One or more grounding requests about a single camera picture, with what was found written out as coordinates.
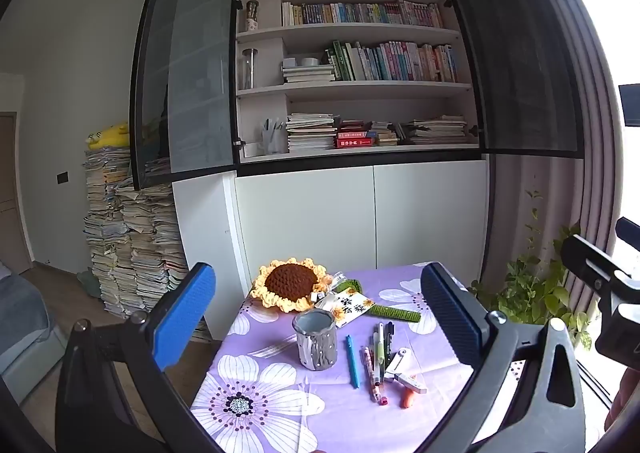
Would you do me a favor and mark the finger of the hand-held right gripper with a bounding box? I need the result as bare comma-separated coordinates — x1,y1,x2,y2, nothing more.
560,233,640,316
615,216,640,248

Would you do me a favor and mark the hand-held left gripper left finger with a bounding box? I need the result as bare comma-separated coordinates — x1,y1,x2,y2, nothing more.
55,262,221,453

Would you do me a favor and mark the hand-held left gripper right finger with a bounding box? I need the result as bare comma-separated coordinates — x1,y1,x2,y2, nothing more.
420,260,586,453

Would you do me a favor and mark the black pen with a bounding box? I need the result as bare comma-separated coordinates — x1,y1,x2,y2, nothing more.
384,321,397,370

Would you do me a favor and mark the blue pen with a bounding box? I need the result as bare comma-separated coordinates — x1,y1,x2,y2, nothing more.
345,334,361,389

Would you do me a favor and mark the grey dotted fabric pen holder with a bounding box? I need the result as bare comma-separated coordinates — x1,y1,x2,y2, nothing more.
291,309,338,371

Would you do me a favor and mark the person's right hand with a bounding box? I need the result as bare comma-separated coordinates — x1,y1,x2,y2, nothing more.
604,367,640,434

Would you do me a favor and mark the green potted plant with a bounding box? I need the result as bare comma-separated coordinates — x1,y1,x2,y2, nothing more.
469,190,602,350

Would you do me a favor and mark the pink curtain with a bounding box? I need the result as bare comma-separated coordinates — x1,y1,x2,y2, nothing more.
487,0,632,316

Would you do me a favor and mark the pile of paper booklets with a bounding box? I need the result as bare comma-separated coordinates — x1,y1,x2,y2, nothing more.
82,146,212,343

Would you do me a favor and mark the green floor cushion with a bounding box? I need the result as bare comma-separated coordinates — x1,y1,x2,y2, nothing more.
76,269,104,299

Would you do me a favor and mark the sunflower print card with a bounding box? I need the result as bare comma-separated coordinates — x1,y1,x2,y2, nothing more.
317,289,376,329

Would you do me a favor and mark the crochet sunflower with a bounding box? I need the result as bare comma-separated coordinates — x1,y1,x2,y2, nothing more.
250,257,423,323

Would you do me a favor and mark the dark screen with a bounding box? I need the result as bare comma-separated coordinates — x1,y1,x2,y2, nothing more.
618,82,640,127

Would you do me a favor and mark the purple floral tablecloth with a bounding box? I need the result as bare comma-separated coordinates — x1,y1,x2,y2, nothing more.
189,261,531,453

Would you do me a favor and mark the white bookcase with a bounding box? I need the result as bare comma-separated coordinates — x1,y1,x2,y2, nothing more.
172,0,496,341

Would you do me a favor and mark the grey bed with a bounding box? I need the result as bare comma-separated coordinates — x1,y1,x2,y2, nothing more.
0,262,67,386

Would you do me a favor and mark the stack of magazines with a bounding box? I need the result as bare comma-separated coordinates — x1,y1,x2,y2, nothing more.
402,115,469,145

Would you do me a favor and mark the yellow plush toy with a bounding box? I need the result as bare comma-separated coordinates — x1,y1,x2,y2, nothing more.
87,120,131,150

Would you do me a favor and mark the small stack of books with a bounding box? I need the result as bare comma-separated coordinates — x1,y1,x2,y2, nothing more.
371,120,402,147

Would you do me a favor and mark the white desk organizer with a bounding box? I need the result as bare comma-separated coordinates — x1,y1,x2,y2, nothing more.
260,118,290,155

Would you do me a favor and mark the dark glass cabinet door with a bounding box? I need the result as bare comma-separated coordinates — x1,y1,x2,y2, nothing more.
129,0,248,190
425,0,586,159

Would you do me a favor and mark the stack of red books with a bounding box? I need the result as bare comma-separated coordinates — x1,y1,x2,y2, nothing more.
336,120,379,148

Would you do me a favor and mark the stack of grey booklets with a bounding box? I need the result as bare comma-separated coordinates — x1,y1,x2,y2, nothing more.
286,112,337,153

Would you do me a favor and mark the clear glass jar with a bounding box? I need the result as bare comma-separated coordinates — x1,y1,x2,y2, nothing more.
241,48,259,90

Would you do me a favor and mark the row of colourful books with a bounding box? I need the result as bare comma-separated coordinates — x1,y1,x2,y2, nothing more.
325,40,459,83
281,0,444,28

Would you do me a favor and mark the stack of white books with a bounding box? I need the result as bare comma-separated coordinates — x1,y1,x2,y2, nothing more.
282,64,336,84

